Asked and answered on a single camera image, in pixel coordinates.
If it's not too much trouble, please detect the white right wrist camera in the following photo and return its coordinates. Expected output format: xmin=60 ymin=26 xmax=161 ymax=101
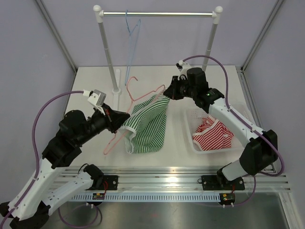
xmin=176 ymin=60 xmax=191 ymax=80

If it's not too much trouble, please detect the left aluminium frame post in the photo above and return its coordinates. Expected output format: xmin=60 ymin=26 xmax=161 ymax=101
xmin=33 ymin=0 xmax=78 ymax=72

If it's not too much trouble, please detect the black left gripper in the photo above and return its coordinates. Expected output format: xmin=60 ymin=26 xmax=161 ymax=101
xmin=76 ymin=103 xmax=130 ymax=146

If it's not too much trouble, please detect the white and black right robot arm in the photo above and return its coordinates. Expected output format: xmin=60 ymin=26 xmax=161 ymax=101
xmin=163 ymin=67 xmax=278 ymax=189

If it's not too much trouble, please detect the white and silver clothes rack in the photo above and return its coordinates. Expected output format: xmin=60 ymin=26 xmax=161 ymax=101
xmin=93 ymin=5 xmax=223 ymax=110

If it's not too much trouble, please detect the blue wire hanger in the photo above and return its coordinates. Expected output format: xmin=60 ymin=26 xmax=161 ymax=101
xmin=124 ymin=10 xmax=141 ymax=86

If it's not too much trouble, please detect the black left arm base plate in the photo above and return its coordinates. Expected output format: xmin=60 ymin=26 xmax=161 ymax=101
xmin=88 ymin=175 xmax=119 ymax=191

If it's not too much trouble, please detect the green striped tank top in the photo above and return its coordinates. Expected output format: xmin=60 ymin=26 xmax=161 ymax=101
xmin=121 ymin=95 xmax=170 ymax=154

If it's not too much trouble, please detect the aluminium mounting rail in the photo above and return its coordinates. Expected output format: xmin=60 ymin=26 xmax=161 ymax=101
xmin=49 ymin=166 xmax=292 ymax=193

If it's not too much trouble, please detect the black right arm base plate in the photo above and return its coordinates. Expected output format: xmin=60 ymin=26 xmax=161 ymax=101
xmin=197 ymin=175 xmax=245 ymax=191

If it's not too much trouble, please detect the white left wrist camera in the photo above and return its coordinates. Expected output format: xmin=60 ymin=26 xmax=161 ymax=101
xmin=82 ymin=89 xmax=106 ymax=115

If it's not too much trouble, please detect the red striped tank top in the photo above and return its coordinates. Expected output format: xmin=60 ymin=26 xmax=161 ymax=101
xmin=192 ymin=115 xmax=234 ymax=151

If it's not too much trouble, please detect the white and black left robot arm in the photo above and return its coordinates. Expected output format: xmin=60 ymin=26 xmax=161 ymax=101
xmin=0 ymin=105 xmax=130 ymax=229

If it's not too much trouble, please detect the pink wire hanger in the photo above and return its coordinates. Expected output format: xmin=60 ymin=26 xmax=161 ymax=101
xmin=103 ymin=76 xmax=166 ymax=155

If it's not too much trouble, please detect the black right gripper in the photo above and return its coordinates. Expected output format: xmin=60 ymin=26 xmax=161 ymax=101
xmin=164 ymin=75 xmax=197 ymax=100

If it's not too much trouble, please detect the white plastic basket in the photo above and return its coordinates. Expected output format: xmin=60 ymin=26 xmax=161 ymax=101
xmin=184 ymin=102 xmax=255 ymax=155

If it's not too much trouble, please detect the white slotted cable duct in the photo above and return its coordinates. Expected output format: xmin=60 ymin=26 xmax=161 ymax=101
xmin=71 ymin=192 xmax=220 ymax=203

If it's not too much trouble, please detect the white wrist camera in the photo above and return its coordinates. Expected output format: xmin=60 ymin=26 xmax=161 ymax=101
xmin=176 ymin=60 xmax=191 ymax=80
xmin=82 ymin=89 xmax=106 ymax=115

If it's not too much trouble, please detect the aluminium frame post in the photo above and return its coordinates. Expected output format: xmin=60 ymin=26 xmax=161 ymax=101
xmin=33 ymin=0 xmax=78 ymax=72
xmin=240 ymin=0 xmax=285 ymax=72

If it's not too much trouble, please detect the right aluminium frame post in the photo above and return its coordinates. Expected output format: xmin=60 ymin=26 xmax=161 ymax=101
xmin=240 ymin=0 xmax=285 ymax=72

